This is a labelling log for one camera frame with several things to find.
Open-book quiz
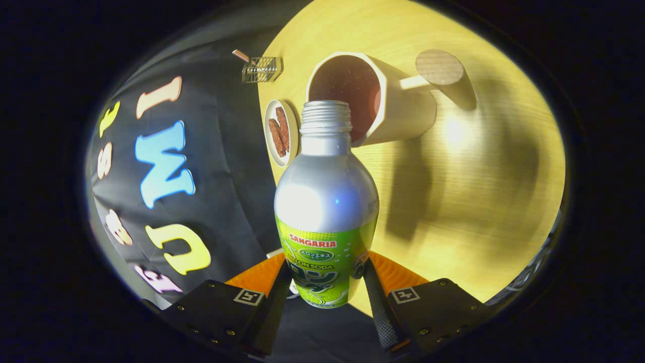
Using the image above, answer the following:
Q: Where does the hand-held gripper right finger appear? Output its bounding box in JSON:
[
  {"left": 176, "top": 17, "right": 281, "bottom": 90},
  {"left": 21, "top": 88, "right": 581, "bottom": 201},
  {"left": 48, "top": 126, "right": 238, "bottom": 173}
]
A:
[{"left": 363, "top": 251, "right": 497, "bottom": 359}]

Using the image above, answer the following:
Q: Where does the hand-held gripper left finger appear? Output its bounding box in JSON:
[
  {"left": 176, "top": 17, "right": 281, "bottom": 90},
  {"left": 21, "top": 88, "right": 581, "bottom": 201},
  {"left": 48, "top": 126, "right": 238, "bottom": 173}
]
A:
[{"left": 161, "top": 252, "right": 293, "bottom": 359}]

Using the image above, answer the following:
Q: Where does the silver green juice bottle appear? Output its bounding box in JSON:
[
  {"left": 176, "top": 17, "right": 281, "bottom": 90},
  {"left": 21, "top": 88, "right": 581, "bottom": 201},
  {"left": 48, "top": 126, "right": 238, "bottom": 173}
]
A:
[{"left": 274, "top": 100, "right": 379, "bottom": 309}]

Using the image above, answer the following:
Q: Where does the cream cup with wooden handle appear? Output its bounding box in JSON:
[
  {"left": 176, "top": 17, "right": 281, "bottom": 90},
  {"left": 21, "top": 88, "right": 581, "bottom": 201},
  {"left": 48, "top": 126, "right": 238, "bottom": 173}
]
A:
[{"left": 306, "top": 49, "right": 477, "bottom": 148}]

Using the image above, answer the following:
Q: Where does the wooden table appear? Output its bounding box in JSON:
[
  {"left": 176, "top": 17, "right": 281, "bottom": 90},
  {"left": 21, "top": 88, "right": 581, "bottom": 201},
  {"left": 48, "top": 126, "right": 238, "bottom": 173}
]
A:
[{"left": 257, "top": 0, "right": 566, "bottom": 318}]

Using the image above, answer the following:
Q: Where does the brown meat slice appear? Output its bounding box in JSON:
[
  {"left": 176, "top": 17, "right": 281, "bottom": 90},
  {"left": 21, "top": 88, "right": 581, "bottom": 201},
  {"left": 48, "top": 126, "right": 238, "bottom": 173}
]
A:
[
  {"left": 268, "top": 118, "right": 286, "bottom": 158},
  {"left": 275, "top": 106, "right": 291, "bottom": 154}
]

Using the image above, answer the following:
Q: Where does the white round plate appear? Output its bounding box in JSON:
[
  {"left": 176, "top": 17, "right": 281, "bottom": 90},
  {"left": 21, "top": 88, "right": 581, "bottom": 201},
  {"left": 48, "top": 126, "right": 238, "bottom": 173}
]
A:
[{"left": 264, "top": 99, "right": 300, "bottom": 168}]

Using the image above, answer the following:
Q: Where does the metal wire holder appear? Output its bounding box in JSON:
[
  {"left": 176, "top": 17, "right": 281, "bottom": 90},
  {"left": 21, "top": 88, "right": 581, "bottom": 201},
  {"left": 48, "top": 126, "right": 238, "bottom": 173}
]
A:
[{"left": 241, "top": 56, "right": 284, "bottom": 84}]

